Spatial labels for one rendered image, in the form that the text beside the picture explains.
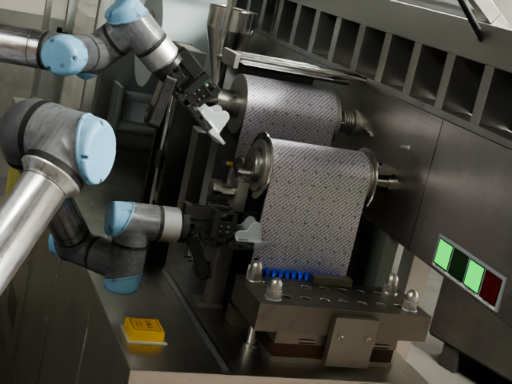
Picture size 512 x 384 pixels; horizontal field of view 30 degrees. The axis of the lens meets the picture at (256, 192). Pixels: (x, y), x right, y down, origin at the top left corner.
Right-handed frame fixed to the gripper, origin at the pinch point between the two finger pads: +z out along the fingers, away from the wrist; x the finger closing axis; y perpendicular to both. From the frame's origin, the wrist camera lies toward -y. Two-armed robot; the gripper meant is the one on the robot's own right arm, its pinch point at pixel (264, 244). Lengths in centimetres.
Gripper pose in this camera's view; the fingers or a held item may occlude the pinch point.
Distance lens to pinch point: 210.0
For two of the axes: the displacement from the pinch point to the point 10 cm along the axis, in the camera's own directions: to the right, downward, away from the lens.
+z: 9.2, 1.2, 3.6
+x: -3.2, -2.9, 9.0
